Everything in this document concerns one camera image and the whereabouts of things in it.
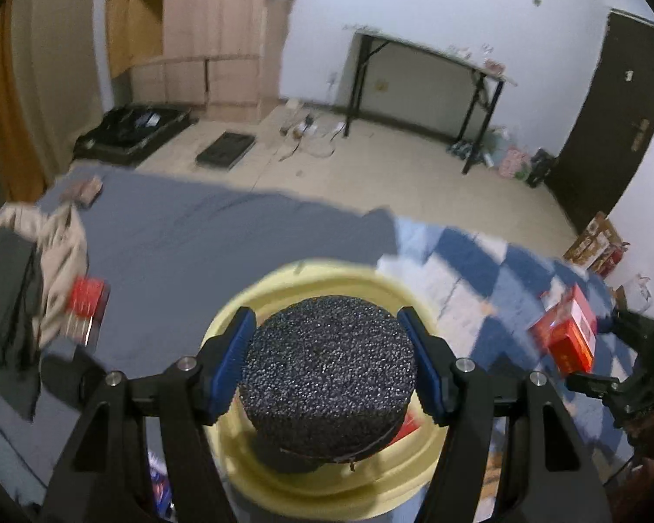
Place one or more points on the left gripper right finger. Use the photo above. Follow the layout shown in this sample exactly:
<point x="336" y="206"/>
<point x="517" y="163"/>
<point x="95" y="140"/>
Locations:
<point x="546" y="475"/>

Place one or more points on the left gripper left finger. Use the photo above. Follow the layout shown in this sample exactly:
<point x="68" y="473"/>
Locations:
<point x="103" y="473"/>

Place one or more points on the red white cigarette carton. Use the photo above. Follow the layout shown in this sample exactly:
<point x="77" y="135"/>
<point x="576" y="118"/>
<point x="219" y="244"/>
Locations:
<point x="567" y="332"/>

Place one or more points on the yellow plastic basin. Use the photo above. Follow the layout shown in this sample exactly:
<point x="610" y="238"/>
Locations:
<point x="334" y="492"/>

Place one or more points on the dark speckled round disc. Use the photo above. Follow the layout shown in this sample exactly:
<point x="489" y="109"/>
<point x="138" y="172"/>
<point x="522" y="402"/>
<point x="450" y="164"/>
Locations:
<point x="327" y="380"/>

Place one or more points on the printed cardboard box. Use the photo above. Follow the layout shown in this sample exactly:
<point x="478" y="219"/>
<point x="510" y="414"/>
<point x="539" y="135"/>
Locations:
<point x="599" y="248"/>

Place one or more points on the red box in basin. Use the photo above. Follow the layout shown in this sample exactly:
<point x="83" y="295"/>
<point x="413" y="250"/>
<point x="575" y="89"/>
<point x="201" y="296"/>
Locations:
<point x="410" y="425"/>

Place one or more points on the small red box on bed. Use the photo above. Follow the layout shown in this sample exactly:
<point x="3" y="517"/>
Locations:
<point x="85" y="309"/>

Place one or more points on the blue white checkered rug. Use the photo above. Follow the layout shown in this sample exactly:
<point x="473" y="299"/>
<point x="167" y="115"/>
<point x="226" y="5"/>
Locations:
<point x="483" y="294"/>

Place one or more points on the beige and black clothes pile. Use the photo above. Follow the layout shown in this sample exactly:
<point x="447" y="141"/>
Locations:
<point x="41" y="257"/>

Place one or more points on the grey bed sheet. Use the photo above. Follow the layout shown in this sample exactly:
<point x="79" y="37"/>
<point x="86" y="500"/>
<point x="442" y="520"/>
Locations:
<point x="174" y="253"/>

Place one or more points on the black bag by door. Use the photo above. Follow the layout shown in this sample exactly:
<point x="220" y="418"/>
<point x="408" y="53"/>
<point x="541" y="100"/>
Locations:
<point x="541" y="165"/>

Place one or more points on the pink plastic bag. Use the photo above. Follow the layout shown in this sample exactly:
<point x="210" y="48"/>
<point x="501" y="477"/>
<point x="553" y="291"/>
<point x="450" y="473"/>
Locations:
<point x="515" y="164"/>

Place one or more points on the dark brown door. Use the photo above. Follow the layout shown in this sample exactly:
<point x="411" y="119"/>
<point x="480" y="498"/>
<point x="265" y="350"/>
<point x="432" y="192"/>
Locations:
<point x="614" y="127"/>

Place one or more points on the open black case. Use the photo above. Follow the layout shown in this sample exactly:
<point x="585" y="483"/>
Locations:
<point x="130" y="134"/>

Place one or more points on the black flat tray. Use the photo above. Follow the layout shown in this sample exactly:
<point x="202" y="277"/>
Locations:
<point x="226" y="151"/>

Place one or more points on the black folding table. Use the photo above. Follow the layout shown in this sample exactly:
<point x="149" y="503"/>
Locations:
<point x="418" y="88"/>

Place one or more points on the wooden cabinet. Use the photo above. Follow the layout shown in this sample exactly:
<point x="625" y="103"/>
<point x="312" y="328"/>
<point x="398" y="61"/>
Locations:
<point x="222" y="58"/>

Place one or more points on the white power strip with cables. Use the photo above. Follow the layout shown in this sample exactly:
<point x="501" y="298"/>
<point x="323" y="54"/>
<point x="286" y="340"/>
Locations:
<point x="305" y="134"/>

